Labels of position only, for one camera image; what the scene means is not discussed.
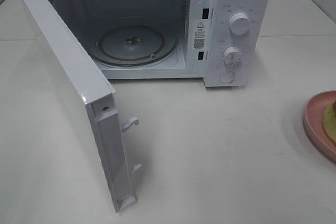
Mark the white microwave door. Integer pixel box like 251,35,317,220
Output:
22,0,141,211

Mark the round door release button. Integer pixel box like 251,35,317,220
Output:
218,70,235,83

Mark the toast sandwich with lettuce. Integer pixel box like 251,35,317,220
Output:
322,102,336,143

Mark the pink round plate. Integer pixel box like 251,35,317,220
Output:
302,90,335,163

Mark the white microwave oven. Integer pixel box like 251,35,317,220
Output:
49,0,268,88

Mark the white microwave knob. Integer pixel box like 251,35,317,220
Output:
223,46,243,65
228,10,251,35

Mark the glass microwave turntable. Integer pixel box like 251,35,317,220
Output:
91,25,179,67

